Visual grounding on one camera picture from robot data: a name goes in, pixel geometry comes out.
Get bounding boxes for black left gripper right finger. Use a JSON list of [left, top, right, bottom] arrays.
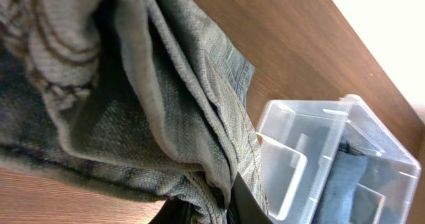
[[228, 173, 272, 224]]

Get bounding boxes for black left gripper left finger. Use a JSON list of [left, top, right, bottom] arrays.
[[149, 199, 198, 224]]

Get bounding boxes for light blue jeans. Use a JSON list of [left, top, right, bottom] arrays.
[[1, 0, 268, 223]]

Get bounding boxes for dark blue jeans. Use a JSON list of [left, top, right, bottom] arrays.
[[312, 151, 396, 224]]

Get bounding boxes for clear plastic storage bin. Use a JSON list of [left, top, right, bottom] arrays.
[[257, 94, 421, 223]]

